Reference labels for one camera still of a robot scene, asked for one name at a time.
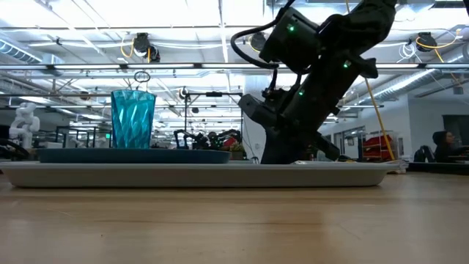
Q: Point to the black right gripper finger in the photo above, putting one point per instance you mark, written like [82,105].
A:
[276,146]
[300,146]

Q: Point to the dark blue round plate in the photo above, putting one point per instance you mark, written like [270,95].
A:
[139,155]

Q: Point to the teal faceted plastic cup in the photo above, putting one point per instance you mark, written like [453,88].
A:
[132,119]

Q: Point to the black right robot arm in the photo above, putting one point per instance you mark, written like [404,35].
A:
[362,22]

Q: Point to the grey plastic tray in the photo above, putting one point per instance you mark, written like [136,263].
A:
[183,176]

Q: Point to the black background robot arms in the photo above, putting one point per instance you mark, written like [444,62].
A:
[201,139]

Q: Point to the red storage bins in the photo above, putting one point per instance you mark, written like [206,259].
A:
[377,148]

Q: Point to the person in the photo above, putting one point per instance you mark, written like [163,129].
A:
[445,146]

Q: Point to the white robot figure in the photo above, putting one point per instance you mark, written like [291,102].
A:
[23,124]

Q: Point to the black background rig frame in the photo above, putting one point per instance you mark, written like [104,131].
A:
[213,94]

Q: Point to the black metal table frame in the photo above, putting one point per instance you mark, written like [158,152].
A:
[439,168]

